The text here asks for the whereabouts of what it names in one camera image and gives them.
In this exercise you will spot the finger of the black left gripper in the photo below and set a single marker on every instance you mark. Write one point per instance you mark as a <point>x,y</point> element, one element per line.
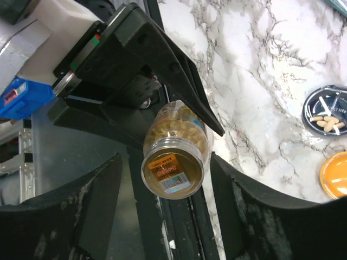
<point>124,125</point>
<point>142,37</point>

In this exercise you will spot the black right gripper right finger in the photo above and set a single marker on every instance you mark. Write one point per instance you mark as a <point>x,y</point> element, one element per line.
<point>258,222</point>

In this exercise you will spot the amber pill bottle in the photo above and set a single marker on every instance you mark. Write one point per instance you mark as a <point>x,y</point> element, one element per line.
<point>176,152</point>

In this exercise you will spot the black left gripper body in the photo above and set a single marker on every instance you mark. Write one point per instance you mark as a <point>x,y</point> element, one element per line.
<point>100,70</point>

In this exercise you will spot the round dark blue pill container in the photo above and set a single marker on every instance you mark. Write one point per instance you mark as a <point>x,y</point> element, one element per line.
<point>324,111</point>

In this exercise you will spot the rectangular light blue pill box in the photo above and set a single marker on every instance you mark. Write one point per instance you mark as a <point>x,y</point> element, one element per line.
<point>339,5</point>

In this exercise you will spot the round yellow pill container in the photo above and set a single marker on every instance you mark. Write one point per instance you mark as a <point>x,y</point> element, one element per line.
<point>333,175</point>

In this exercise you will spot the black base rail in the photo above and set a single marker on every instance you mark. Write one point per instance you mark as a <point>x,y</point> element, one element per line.
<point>172,229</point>

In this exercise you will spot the blue plastic storage bin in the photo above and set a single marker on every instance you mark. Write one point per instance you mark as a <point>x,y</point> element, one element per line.
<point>23,97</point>

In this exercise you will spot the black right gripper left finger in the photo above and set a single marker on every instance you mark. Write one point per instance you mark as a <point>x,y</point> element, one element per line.
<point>73,221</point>

